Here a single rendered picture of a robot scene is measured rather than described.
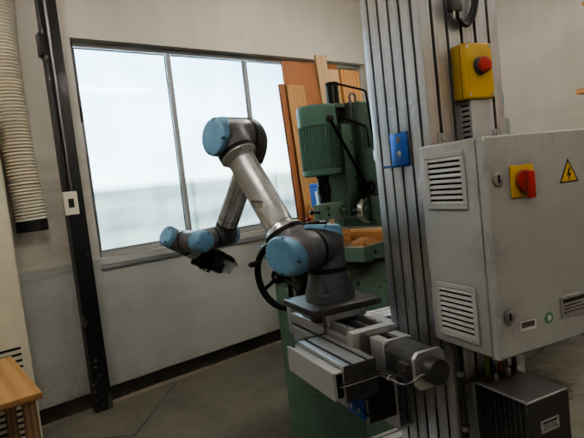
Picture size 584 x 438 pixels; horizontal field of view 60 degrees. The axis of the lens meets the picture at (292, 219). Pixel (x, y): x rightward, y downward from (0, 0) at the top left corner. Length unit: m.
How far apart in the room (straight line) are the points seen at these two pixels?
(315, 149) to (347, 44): 2.48
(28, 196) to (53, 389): 1.09
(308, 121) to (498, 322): 1.35
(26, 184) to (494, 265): 2.37
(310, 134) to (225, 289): 1.68
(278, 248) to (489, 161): 0.60
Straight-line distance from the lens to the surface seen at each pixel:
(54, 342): 3.20
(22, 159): 2.93
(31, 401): 2.16
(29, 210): 2.92
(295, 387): 2.47
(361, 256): 2.02
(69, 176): 3.07
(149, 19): 3.57
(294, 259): 1.37
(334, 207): 2.29
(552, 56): 4.23
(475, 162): 1.12
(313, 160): 2.22
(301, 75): 4.10
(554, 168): 1.26
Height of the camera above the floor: 1.18
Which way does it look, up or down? 4 degrees down
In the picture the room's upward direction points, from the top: 6 degrees counter-clockwise
